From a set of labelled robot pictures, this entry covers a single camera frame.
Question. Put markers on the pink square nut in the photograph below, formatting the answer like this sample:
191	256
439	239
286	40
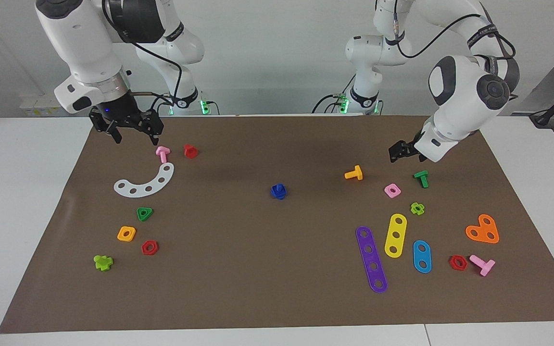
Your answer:
397	188

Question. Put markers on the purple four-hole strip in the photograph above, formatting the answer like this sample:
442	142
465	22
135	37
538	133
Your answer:
366	241

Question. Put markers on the blue two-hole strip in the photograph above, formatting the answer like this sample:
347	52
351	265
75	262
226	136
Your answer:
422	256

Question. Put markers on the pink plastic screw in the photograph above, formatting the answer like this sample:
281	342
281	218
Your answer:
162	151
484	265

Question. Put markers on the orange three-hole plate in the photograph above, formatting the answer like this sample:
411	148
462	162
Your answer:
482	229

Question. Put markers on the green plastic screw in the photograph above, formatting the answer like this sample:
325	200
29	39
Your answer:
423	180

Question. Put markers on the blue square nut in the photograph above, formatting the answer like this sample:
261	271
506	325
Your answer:
279	189

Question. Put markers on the red hexagon nut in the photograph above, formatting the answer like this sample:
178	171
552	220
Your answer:
452	263
155	248

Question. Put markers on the brown table mat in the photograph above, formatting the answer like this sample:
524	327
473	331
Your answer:
277	269

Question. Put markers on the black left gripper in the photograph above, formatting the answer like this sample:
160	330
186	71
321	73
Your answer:
409	148

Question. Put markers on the lime green cross nut left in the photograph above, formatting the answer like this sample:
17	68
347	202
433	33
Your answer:
103	263

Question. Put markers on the white cardboard box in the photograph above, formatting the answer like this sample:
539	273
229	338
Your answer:
36	108

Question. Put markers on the orange square nut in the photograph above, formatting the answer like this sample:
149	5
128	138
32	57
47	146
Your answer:
120	237

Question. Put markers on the orange plastic screw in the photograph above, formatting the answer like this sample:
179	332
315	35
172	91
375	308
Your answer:
355	174

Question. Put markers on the red plastic screw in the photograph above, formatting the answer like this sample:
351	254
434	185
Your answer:
190	151

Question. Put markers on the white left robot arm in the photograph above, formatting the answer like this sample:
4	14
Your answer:
459	105

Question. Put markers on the white curved five-hole plate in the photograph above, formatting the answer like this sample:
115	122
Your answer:
141	190

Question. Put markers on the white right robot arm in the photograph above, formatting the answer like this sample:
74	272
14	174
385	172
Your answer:
84	43

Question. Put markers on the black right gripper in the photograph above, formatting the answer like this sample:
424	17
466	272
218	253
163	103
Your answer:
118	115

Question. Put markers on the green triangle nut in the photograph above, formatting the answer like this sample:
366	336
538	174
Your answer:
150	210

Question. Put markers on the yellow three-hole strip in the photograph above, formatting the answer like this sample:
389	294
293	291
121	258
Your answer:
396	228

